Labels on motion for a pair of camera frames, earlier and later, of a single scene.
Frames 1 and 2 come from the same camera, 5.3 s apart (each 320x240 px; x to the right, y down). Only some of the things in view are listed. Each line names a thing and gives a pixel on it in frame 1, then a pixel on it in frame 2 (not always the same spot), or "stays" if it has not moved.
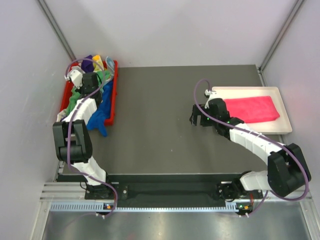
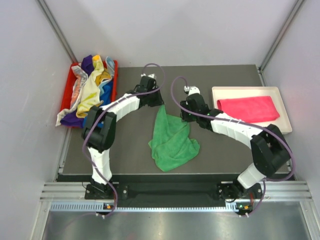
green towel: x=103 y=76 -> x=172 y=146
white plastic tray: x=281 y=125 stays
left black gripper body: x=81 y=90 -> x=154 y=99
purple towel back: x=87 y=65 stays
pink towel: x=251 y=109 stays
